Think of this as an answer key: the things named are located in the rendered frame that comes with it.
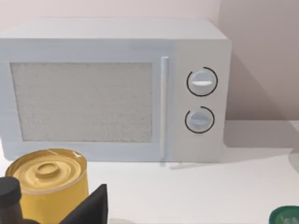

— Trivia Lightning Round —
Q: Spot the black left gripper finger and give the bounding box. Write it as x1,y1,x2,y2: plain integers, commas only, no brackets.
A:
59,183,108,224

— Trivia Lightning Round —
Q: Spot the yellow can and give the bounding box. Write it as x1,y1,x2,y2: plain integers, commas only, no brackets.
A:
5,148,90,224

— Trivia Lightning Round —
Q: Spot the brown bottle with black cap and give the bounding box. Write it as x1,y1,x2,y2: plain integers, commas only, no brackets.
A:
0,176,40,224

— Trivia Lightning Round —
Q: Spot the microwave oven door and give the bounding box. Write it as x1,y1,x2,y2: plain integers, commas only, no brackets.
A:
0,43,175,162

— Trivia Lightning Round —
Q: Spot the small microwave knob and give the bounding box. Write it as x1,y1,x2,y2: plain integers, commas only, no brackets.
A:
185,106,215,134

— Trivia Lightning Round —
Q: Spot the large microwave knob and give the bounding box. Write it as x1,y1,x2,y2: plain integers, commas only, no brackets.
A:
186,66,219,97

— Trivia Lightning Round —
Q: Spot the pale microwave oven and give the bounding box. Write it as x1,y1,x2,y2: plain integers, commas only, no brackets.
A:
0,18,233,164

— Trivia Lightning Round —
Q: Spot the green round lid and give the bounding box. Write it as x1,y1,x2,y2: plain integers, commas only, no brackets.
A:
268,205,299,224

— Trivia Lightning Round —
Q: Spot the pale microwave door handle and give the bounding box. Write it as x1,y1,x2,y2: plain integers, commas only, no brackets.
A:
160,56,170,161

